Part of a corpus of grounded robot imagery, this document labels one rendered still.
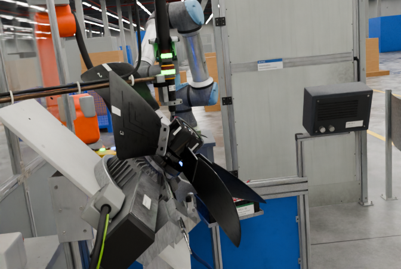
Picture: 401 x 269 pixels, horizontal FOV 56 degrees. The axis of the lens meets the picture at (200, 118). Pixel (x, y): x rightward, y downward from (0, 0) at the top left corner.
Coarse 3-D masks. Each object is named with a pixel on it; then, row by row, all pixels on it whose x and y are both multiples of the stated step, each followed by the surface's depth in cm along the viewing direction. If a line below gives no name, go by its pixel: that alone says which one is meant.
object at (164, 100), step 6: (156, 78) 117; (162, 78) 118; (156, 84) 119; (162, 84) 118; (162, 90) 119; (162, 96) 120; (162, 102) 121; (168, 102) 120; (174, 102) 120; (180, 102) 121
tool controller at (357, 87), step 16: (304, 96) 165; (320, 96) 156; (336, 96) 156; (352, 96) 157; (368, 96) 157; (304, 112) 168; (320, 112) 158; (336, 112) 159; (352, 112) 160; (368, 112) 161; (320, 128) 160; (336, 128) 163; (352, 128) 163
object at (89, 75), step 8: (112, 64) 124; (120, 64) 126; (128, 64) 129; (88, 72) 115; (96, 72) 117; (104, 72) 119; (120, 72) 123; (128, 72) 125; (136, 72) 127; (88, 80) 114; (96, 80) 115; (104, 88) 115; (136, 88) 121; (144, 88) 123; (104, 96) 114; (144, 96) 121; (152, 96) 122; (152, 104) 119
